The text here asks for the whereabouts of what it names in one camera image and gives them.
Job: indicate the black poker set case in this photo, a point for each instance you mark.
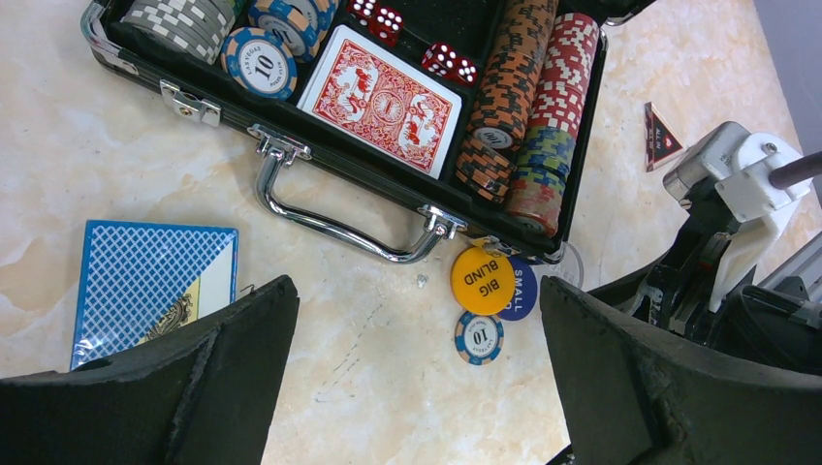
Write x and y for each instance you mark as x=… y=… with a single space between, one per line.
x=207 y=93

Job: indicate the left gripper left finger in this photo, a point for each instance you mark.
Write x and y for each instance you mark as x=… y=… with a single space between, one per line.
x=202 y=394

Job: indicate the blue playing card box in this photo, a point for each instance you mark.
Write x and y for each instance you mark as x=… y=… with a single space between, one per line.
x=139 y=281

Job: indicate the red playing card deck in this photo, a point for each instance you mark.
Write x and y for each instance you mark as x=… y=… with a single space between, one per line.
x=371 y=95

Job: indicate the green white chip row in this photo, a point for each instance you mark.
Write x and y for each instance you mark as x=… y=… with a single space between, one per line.
x=196 y=27

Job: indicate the yellow big blind button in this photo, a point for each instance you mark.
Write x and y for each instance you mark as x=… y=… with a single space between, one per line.
x=481 y=283

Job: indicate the red dice in case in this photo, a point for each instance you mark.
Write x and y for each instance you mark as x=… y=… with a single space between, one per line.
x=438 y=58

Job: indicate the brown chip row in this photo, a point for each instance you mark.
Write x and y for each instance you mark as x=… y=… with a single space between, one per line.
x=498 y=122

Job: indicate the aluminium frame rail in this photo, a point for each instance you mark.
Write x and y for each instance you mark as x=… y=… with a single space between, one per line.
x=800 y=275

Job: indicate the red black triangular card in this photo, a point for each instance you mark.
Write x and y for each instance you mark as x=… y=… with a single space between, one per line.
x=662 y=144

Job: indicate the red white chip row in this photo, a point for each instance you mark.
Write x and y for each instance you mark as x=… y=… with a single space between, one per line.
x=543 y=162

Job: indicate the blue small blind button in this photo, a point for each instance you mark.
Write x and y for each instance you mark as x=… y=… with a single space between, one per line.
x=526 y=292

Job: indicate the grey poker chip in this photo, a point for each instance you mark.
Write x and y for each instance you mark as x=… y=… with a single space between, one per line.
x=478 y=339
x=260 y=62

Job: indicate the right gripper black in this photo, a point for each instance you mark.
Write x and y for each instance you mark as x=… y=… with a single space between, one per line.
x=754 y=323

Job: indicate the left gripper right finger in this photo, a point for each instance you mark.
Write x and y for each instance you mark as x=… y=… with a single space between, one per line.
x=632 y=393

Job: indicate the blue grey chip row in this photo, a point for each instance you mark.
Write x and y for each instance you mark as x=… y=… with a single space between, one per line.
x=301 y=25

